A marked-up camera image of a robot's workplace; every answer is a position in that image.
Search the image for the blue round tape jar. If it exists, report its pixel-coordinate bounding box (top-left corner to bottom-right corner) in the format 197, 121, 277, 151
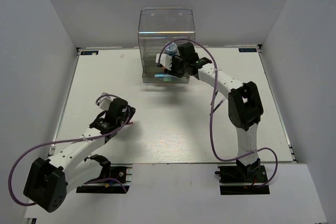
164, 42, 178, 56

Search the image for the blue highlighter marker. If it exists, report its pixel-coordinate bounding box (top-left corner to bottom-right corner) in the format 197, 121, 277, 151
154, 73, 171, 79

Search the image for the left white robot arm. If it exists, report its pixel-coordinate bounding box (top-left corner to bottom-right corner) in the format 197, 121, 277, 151
24, 98, 136, 212

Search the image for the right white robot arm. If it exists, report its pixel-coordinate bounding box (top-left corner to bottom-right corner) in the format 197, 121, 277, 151
155, 41, 264, 182

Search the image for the clear acrylic drawer organizer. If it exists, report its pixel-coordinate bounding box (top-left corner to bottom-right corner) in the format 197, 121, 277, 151
138, 7, 195, 84

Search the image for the right blue corner label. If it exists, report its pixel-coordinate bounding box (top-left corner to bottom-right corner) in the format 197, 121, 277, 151
238, 48, 257, 52

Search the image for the blue corner label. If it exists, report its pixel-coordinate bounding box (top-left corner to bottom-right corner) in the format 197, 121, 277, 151
80, 50, 99, 56
238, 48, 257, 52

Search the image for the left blue corner label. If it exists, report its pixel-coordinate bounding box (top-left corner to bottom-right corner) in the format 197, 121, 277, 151
80, 50, 99, 56

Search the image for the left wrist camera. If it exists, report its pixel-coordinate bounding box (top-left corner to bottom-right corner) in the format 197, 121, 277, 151
95, 93, 114, 111

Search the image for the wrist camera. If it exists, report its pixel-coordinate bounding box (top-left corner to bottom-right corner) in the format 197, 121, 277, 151
155, 54, 173, 70
95, 93, 114, 111

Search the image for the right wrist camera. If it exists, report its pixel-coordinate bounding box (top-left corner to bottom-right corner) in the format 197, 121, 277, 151
155, 54, 173, 70

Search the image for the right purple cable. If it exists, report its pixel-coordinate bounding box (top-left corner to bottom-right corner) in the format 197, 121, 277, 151
160, 39, 279, 187

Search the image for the purple cable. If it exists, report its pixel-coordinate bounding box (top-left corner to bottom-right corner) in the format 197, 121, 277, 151
8, 93, 134, 206
160, 39, 279, 187

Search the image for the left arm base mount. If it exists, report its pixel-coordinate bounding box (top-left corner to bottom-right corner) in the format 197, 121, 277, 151
76, 164, 133, 194

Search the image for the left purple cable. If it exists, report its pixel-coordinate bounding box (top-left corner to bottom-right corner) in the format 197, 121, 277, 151
8, 93, 134, 206

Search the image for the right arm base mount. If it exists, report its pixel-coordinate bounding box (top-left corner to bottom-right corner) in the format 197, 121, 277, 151
215, 165, 270, 196

